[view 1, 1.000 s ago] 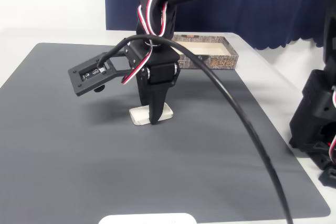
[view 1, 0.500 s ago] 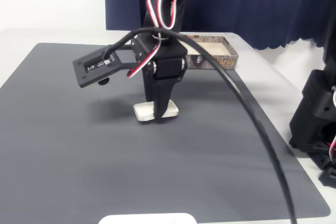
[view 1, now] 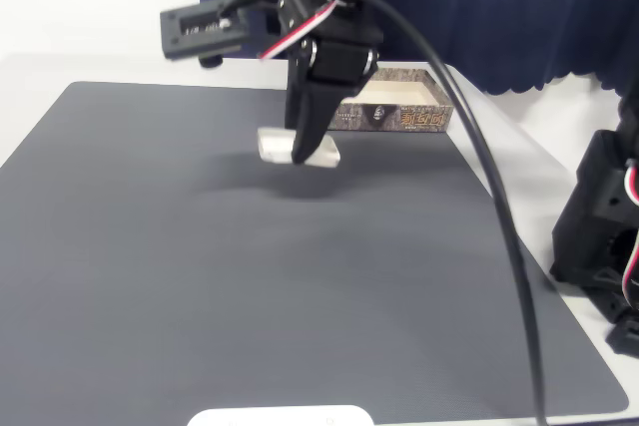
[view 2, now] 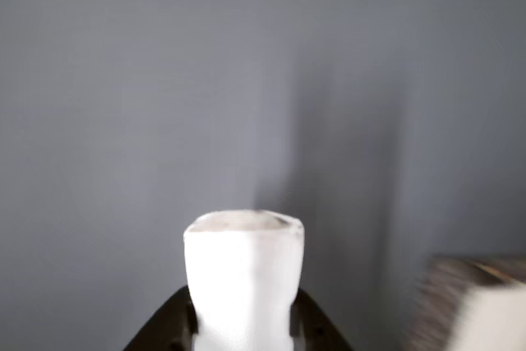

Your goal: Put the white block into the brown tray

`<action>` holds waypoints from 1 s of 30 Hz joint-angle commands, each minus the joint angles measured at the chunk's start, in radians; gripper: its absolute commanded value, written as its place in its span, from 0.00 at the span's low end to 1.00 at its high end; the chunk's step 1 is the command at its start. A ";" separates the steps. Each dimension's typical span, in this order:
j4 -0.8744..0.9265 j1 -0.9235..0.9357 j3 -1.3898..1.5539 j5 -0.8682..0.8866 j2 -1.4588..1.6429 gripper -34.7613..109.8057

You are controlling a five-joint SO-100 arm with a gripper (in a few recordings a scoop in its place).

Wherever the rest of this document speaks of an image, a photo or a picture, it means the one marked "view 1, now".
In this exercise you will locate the gray textured desk mat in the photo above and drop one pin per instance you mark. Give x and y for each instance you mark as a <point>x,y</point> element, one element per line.
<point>150,271</point>

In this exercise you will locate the white rectangular block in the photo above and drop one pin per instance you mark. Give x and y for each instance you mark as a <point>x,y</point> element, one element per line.
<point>272,144</point>

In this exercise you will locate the white rounded device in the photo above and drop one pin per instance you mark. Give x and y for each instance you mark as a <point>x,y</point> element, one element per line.
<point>279,416</point>

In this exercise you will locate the dark blue curtain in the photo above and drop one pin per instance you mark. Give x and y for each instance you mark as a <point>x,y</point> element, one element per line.
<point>499,7</point>

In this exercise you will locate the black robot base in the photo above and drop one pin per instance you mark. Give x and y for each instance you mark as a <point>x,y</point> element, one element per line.
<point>584,226</point>

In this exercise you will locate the brown bark-print cardboard box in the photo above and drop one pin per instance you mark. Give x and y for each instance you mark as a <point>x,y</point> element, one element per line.
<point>419,119</point>

